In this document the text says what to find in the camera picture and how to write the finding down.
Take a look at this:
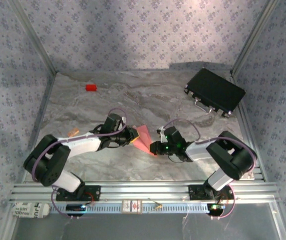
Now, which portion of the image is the white red label card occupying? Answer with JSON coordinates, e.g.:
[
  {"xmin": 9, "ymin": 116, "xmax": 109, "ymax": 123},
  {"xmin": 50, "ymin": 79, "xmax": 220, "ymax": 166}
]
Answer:
[{"xmin": 121, "ymin": 199, "xmax": 143, "ymax": 215}]

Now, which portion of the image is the grey metal panel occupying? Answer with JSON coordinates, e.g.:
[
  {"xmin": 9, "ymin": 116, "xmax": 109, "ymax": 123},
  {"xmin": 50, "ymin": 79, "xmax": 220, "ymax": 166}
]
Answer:
[{"xmin": 10, "ymin": 209, "xmax": 286, "ymax": 240}]

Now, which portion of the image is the pink cloth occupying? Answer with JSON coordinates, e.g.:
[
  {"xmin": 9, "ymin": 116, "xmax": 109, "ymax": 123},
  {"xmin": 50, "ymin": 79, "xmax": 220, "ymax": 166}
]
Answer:
[{"xmin": 132, "ymin": 124, "xmax": 158, "ymax": 157}]

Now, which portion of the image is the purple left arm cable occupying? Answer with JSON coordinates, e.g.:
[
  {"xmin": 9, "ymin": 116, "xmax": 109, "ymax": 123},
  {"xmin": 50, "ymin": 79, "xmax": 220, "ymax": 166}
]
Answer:
[{"xmin": 31, "ymin": 107, "xmax": 128, "ymax": 221}]

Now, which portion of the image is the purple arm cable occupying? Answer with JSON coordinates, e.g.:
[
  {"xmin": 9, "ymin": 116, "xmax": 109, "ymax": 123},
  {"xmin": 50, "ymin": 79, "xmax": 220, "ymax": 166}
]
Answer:
[
  {"xmin": 31, "ymin": 107, "xmax": 128, "ymax": 221},
  {"xmin": 163, "ymin": 118, "xmax": 258, "ymax": 221}
]

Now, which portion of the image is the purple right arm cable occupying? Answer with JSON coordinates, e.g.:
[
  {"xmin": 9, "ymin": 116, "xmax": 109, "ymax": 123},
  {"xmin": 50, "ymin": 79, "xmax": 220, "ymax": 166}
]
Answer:
[{"xmin": 163, "ymin": 118, "xmax": 258, "ymax": 221}]

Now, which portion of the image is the black case with metal handle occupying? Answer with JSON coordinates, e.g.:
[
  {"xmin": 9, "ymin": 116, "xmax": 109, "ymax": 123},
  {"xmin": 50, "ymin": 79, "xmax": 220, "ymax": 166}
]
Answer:
[{"xmin": 184, "ymin": 67, "xmax": 246, "ymax": 118}]

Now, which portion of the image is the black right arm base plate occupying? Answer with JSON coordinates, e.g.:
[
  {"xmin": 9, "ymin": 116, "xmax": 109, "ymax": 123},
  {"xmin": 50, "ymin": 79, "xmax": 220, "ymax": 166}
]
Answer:
[{"xmin": 188, "ymin": 184, "xmax": 235, "ymax": 201}]

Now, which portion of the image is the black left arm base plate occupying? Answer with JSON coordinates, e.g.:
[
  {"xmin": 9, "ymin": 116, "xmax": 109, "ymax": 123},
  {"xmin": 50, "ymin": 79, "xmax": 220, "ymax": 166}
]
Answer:
[{"xmin": 55, "ymin": 184, "xmax": 101, "ymax": 202}]

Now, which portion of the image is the small wooden block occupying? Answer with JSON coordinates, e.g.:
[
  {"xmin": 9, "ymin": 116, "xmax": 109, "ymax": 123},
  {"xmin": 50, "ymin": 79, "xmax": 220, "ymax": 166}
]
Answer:
[{"xmin": 67, "ymin": 127, "xmax": 80, "ymax": 138}]

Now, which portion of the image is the grey slotted cable duct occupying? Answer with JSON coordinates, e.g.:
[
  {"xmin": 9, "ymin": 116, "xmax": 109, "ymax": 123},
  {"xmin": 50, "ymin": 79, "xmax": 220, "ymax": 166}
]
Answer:
[{"xmin": 49, "ymin": 203, "xmax": 211, "ymax": 215}]

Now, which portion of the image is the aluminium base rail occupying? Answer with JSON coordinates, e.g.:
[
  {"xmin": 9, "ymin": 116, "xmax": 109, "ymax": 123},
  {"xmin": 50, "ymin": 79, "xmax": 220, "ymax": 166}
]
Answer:
[{"xmin": 9, "ymin": 181, "xmax": 279, "ymax": 202}]

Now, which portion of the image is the aluminium table edge bar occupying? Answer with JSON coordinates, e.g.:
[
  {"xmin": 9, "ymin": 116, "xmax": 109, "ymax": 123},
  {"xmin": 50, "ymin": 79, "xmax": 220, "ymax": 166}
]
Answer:
[
  {"xmin": 22, "ymin": 71, "xmax": 57, "ymax": 184},
  {"xmin": 232, "ymin": 72, "xmax": 266, "ymax": 181}
]

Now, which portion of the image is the aluminium frame post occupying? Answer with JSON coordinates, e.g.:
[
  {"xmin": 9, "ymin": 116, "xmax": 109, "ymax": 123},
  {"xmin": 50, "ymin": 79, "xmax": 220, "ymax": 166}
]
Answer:
[
  {"xmin": 230, "ymin": 0, "xmax": 280, "ymax": 75},
  {"xmin": 9, "ymin": 0, "xmax": 58, "ymax": 74}
]

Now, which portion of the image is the small brass clip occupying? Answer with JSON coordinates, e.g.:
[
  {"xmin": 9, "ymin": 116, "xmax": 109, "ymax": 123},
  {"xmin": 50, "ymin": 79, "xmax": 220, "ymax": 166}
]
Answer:
[{"xmin": 147, "ymin": 198, "xmax": 163, "ymax": 213}]

